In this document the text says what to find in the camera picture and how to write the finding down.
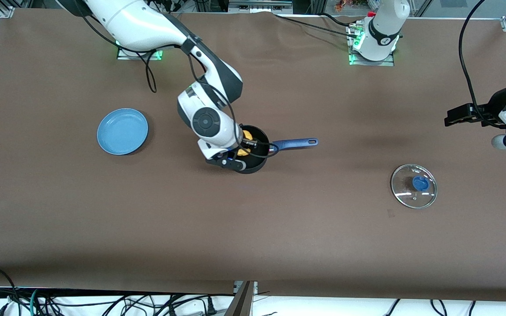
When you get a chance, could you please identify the yellow potato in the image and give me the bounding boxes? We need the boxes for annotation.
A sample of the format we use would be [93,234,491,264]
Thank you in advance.
[238,129,253,158]

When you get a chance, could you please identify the glass lid with blue knob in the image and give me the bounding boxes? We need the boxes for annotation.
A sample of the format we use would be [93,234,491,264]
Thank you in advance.
[390,164,438,209]

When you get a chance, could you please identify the brown table cover sheet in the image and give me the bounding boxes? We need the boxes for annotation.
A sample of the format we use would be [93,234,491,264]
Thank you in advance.
[0,8,506,303]

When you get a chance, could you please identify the blue round plate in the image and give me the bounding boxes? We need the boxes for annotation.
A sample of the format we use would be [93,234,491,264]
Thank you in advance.
[97,108,149,156]

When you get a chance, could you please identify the black equipment box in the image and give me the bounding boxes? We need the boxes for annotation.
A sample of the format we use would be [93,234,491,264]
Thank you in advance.
[228,0,293,18]

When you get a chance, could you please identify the colourful background toys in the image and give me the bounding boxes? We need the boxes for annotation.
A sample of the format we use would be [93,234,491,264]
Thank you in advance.
[334,0,382,12]

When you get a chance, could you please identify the dark pot with blue handle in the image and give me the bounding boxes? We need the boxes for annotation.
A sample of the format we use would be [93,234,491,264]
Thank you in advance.
[231,125,319,175]

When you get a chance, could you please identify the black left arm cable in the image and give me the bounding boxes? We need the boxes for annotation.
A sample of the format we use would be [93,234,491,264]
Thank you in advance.
[458,0,506,129]

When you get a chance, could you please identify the black base cable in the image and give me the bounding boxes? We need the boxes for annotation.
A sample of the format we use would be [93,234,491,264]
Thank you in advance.
[274,14,355,36]
[320,12,355,27]

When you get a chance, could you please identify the aluminium bracket profile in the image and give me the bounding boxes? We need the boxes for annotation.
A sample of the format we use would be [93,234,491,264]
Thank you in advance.
[224,281,259,316]

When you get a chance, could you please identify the black floor cable with plug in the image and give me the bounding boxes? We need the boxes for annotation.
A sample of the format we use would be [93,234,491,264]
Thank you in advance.
[165,295,217,316]

